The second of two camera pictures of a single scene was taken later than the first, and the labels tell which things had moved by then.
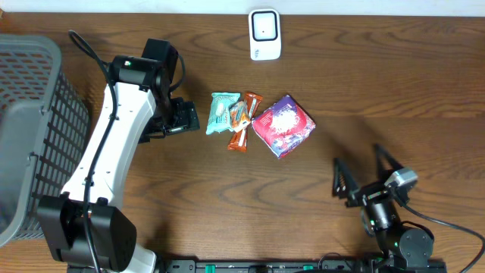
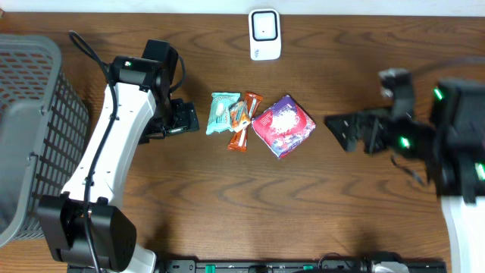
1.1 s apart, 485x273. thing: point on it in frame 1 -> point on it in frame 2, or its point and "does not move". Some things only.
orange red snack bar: (239, 142) does not move
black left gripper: (186, 116) does not move
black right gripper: (365, 193) -> (373, 130)
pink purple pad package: (284, 126) does not move
